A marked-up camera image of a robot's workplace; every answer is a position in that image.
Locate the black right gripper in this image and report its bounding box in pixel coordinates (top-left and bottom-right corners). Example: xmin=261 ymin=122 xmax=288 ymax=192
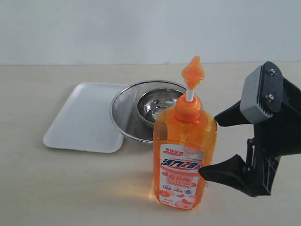
xmin=198 ymin=79 xmax=301 ymax=197

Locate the orange dish soap pump bottle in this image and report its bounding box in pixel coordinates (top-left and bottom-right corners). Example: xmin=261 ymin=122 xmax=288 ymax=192
xmin=153 ymin=56 xmax=217 ymax=210

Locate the small steel bowl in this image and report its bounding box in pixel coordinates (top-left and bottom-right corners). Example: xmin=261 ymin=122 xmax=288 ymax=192
xmin=137 ymin=88 xmax=183 ymax=128

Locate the steel mesh colander bowl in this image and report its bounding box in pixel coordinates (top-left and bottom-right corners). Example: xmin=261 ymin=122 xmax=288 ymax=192
xmin=110 ymin=80 xmax=186 ymax=149

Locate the white rectangular plastic tray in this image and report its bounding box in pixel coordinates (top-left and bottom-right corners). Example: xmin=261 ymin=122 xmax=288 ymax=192
xmin=43 ymin=82 xmax=126 ymax=153

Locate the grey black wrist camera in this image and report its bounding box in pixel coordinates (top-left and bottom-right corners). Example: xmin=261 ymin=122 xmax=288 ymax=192
xmin=239 ymin=61 xmax=284 ymax=124

